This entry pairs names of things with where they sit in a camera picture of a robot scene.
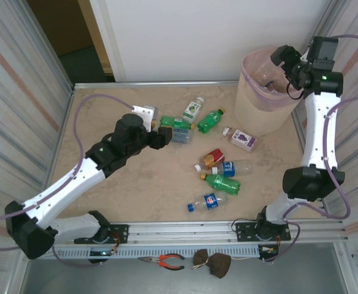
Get green plastic soda bottle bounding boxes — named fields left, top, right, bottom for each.
left=200, top=173, right=242, bottom=196
left=159, top=115, right=196, bottom=131
left=196, top=107, right=226, bottom=135

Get clear bottle pale blue label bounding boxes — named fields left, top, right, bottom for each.
left=171, top=127, right=195, bottom=145

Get lime drink bottle white cap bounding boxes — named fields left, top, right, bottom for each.
left=182, top=96, right=205, bottom=124

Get red gold label bottle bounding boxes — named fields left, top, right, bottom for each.
left=194, top=148, right=226, bottom=172

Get clear bottle blue label white cap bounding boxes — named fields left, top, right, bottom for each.
left=211, top=159, right=254, bottom=178

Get pepsi bottle blue cap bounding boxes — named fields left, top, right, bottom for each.
left=187, top=192, right=230, bottom=213

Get slatted bin with plastic liner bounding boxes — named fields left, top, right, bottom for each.
left=240, top=45, right=304, bottom=111

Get beige slatted waste bin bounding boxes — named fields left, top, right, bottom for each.
left=233, top=45, right=304, bottom=137

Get purple grape juice bottle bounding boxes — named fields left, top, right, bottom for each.
left=222, top=126, right=257, bottom=153

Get beige door jamb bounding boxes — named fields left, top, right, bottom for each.
left=77, top=0, right=114, bottom=75

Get small electronics board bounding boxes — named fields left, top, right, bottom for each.
left=257, top=244, right=280, bottom=262
left=88, top=248, right=118, bottom=265

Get brown wooden door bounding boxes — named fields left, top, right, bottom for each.
left=26, top=0, right=94, bottom=58

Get brown cloth pouch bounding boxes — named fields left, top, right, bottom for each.
left=192, top=248, right=232, bottom=280

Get grey metal shelf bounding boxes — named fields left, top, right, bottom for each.
left=13, top=243, right=358, bottom=294

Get aluminium table edge rail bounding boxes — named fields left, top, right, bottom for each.
left=72, top=80, right=238, bottom=91

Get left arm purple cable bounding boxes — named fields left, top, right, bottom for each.
left=0, top=94, right=135, bottom=267

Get aluminium mounting rail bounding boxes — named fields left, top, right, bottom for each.
left=48, top=217, right=350, bottom=246

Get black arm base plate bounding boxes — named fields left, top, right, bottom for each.
left=234, top=220, right=292, bottom=243
left=74, top=224, right=130, bottom=245

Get white slotted cable duct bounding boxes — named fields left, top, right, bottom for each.
left=42, top=244, right=261, bottom=261

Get orange handled pliers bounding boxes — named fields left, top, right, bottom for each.
left=137, top=253, right=186, bottom=271

